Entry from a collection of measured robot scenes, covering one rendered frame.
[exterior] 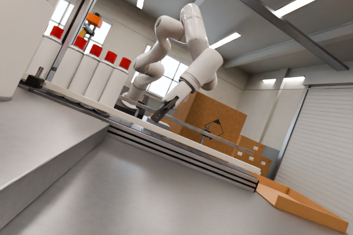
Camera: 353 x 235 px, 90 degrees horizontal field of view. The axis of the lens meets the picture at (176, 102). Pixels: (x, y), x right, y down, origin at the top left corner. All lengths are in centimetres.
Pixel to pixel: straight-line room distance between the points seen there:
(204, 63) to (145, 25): 600
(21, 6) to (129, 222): 36
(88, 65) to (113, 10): 608
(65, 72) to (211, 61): 48
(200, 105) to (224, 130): 18
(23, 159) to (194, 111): 71
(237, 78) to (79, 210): 744
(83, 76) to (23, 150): 43
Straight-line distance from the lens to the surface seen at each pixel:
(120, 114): 60
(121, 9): 671
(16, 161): 22
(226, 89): 729
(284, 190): 110
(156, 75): 131
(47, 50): 70
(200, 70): 63
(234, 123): 94
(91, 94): 63
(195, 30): 77
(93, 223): 25
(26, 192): 23
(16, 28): 40
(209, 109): 87
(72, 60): 66
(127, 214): 28
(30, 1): 40
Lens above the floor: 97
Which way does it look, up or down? 4 degrees up
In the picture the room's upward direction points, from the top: 23 degrees clockwise
